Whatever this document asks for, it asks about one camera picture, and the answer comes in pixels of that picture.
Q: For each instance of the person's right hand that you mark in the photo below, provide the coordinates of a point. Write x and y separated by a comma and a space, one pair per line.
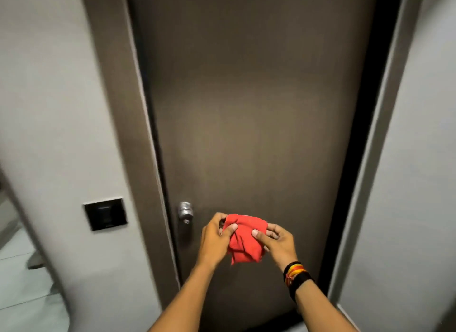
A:
281, 247

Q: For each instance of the person's left hand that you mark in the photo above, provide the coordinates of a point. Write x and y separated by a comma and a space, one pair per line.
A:
211, 243

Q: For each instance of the person's left thumb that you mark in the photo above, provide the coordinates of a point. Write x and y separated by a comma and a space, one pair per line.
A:
229, 231

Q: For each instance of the person's right thumb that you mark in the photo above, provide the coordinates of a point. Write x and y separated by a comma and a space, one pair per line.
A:
261, 237

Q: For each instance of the red cloth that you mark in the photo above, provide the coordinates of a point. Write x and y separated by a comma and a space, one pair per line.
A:
245, 239

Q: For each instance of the person's right forearm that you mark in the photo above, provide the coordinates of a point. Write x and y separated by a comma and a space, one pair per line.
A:
322, 308

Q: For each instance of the person's left forearm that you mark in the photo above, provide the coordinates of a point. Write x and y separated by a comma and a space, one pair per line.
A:
187, 299

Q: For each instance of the silver door knob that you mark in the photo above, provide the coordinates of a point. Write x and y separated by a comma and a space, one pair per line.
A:
185, 212

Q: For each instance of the black and orange wristbands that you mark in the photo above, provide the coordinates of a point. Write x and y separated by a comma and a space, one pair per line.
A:
296, 275

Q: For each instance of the brown door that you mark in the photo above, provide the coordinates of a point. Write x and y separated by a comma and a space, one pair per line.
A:
256, 135

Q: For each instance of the black wall switch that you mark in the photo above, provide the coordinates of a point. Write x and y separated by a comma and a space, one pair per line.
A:
105, 214

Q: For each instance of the brown door frame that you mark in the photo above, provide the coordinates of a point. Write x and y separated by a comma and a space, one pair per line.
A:
135, 139

